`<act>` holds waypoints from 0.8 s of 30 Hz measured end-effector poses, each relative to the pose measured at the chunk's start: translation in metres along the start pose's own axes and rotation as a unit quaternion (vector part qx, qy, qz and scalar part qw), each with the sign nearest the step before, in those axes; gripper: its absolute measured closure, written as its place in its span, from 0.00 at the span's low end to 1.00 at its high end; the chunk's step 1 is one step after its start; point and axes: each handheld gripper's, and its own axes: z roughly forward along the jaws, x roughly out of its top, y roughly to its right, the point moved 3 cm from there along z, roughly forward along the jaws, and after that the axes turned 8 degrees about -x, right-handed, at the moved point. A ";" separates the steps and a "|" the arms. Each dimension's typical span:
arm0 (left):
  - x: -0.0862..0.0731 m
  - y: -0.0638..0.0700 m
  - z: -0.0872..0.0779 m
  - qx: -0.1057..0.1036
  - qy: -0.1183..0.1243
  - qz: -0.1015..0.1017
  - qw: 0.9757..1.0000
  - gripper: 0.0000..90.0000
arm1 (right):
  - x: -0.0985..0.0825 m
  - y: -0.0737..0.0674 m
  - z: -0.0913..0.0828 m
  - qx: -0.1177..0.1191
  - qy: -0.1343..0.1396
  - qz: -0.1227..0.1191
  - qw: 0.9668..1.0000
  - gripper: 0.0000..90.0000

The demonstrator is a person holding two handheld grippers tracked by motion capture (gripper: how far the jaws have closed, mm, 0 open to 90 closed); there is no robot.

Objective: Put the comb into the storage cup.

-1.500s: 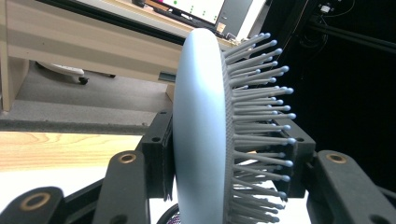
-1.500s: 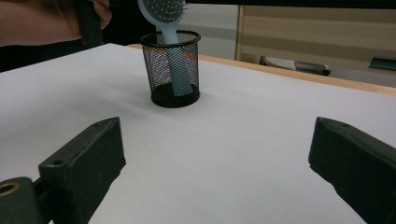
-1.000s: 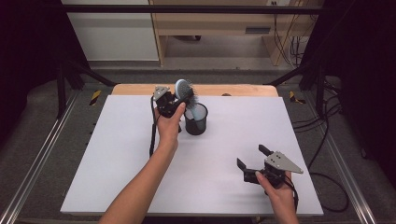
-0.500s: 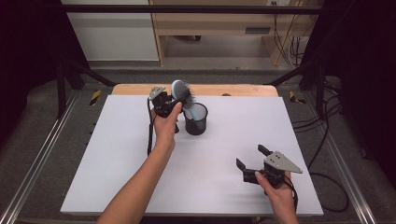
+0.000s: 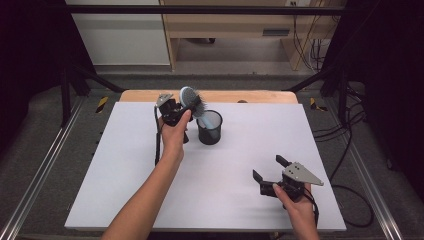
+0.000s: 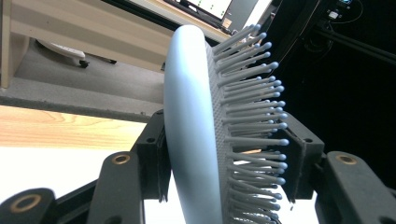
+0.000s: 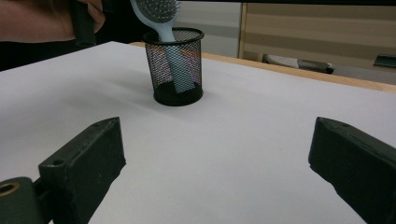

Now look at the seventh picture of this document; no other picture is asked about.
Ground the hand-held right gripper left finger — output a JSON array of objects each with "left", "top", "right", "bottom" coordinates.
[{"left": 38, "top": 116, "right": 127, "bottom": 224}]

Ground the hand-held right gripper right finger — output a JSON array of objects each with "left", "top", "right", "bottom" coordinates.
[{"left": 307, "top": 116, "right": 396, "bottom": 224}]

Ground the black mesh pen cup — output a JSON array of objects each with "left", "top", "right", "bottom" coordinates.
[{"left": 142, "top": 26, "right": 205, "bottom": 107}]

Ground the light blue hairbrush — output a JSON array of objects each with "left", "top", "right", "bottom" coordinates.
[{"left": 129, "top": 0, "right": 201, "bottom": 94}]

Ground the grey and black stand foot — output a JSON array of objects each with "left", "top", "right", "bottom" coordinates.
[{"left": 262, "top": 52, "right": 336, "bottom": 76}]

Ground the white cabinet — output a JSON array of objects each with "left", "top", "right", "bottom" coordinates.
[{"left": 173, "top": 1, "right": 245, "bottom": 60}]

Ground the light wooden desk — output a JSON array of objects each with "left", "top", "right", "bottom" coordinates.
[{"left": 237, "top": 2, "right": 396, "bottom": 71}]

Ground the black horizontal frame bar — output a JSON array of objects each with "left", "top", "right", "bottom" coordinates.
[{"left": 180, "top": 0, "right": 396, "bottom": 7}]

